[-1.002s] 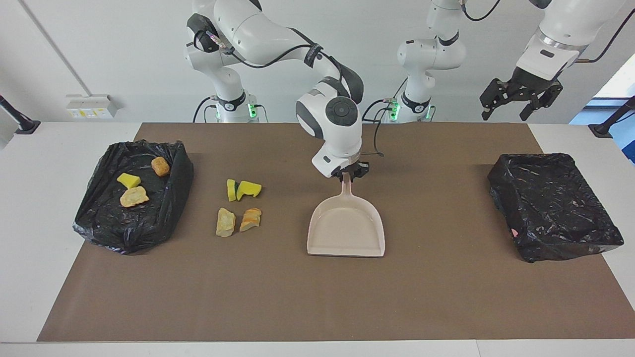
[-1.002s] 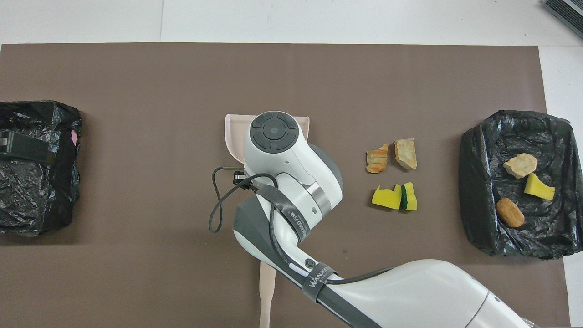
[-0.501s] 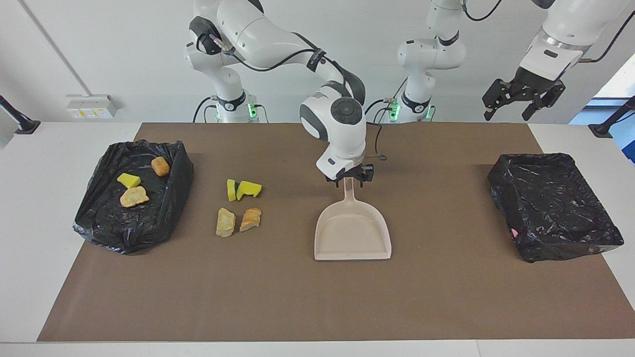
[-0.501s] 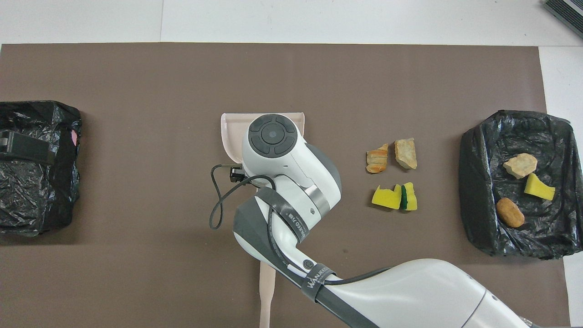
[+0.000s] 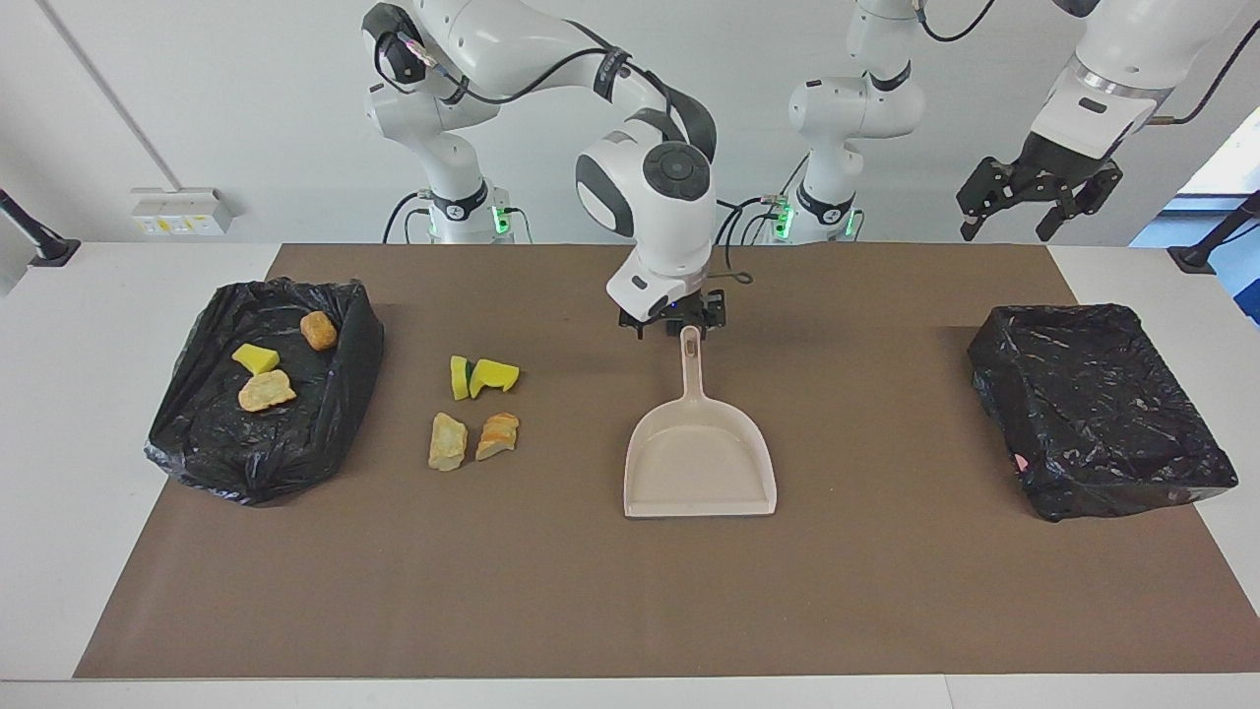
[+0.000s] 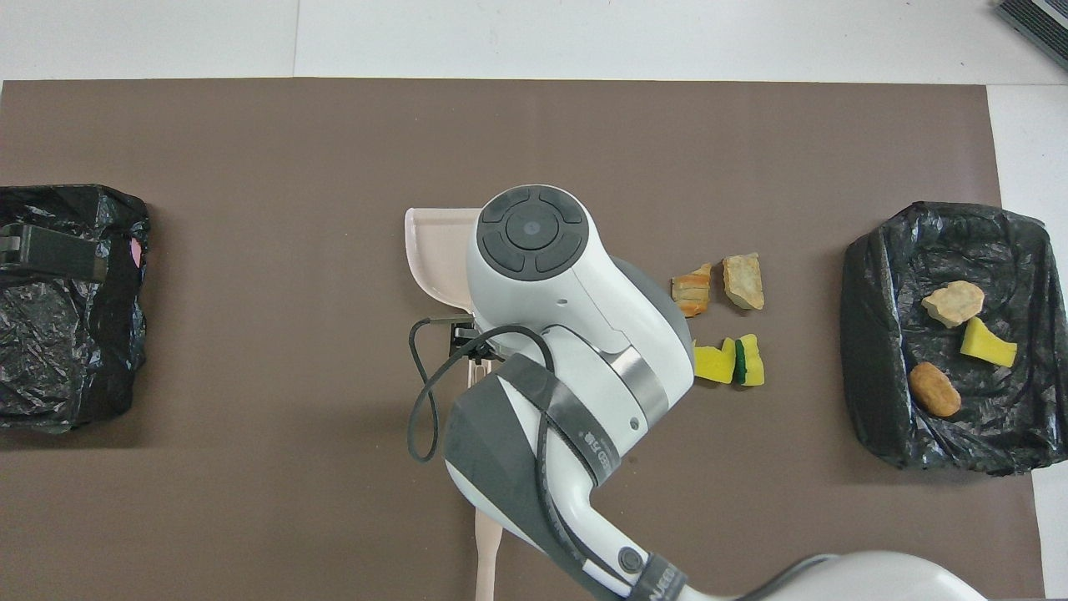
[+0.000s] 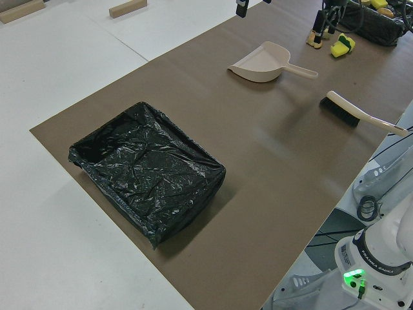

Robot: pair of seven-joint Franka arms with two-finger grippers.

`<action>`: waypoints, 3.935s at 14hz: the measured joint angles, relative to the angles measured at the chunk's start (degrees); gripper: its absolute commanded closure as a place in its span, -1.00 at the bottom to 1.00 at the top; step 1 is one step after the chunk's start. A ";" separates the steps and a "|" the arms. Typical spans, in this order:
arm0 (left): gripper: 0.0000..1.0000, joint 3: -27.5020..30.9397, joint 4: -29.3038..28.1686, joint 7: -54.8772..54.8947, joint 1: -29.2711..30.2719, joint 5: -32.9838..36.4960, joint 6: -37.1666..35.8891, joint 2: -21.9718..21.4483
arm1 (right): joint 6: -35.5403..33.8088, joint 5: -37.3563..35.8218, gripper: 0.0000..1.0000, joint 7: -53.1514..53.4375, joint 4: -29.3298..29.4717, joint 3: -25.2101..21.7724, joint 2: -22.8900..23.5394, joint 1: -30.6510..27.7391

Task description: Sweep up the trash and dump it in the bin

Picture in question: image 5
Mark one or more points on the yellow notched sponge piece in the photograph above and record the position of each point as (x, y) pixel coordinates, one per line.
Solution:
(495, 376)

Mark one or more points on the black bag lined bin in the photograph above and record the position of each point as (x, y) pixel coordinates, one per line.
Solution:
(266, 453)

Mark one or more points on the beige plastic dustpan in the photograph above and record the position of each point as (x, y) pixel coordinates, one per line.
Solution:
(699, 463)

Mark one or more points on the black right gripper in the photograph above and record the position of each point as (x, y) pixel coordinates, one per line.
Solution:
(674, 310)

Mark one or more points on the beige wedge sponge chunk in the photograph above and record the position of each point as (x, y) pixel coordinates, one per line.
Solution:
(448, 441)

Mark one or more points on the window with blue frame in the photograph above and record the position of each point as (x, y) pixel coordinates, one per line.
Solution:
(1235, 167)

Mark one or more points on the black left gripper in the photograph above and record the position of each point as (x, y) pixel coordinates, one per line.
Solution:
(1058, 165)

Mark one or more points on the black clamp stand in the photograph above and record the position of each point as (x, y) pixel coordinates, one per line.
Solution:
(39, 241)
(1211, 241)

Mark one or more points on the white wall conduit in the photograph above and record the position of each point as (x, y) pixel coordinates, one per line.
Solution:
(108, 94)

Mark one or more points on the white wall socket box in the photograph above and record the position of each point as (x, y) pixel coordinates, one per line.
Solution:
(182, 212)

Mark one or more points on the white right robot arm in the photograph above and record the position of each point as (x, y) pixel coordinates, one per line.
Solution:
(650, 226)

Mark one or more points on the small yellow sponge piece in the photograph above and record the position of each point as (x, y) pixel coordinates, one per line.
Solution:
(256, 358)

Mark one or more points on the pale rounded sponge chunk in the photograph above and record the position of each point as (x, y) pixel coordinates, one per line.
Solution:
(266, 392)

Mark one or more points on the brown table mat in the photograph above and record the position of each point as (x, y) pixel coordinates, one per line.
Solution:
(591, 591)

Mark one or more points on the orange striped sponge chunk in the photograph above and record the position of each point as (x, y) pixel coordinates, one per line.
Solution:
(497, 436)

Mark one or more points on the black bag bin pink mark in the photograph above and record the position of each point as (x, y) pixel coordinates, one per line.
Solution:
(1093, 414)

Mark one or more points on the yellow sponge with green layer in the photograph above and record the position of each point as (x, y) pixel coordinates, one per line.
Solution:
(458, 378)

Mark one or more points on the brown oval sponge chunk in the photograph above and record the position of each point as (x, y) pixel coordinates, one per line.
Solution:
(319, 331)

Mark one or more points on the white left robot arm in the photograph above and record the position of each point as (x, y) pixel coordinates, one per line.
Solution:
(851, 108)

